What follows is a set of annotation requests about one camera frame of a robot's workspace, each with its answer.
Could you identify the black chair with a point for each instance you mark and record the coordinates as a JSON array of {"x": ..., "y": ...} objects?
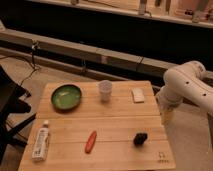
[{"x": 10, "y": 102}]

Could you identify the white tube with cap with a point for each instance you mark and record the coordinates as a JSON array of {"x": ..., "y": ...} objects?
[{"x": 40, "y": 147}]

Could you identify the white sponge block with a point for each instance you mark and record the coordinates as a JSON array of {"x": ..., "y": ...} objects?
[{"x": 138, "y": 96}]

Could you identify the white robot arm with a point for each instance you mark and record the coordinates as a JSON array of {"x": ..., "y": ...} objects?
[{"x": 185, "y": 81}]

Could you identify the green bowl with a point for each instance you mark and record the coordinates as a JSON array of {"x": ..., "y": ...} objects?
[{"x": 66, "y": 97}]

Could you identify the black eraser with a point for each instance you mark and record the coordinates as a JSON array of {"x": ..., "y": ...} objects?
[{"x": 140, "y": 138}]

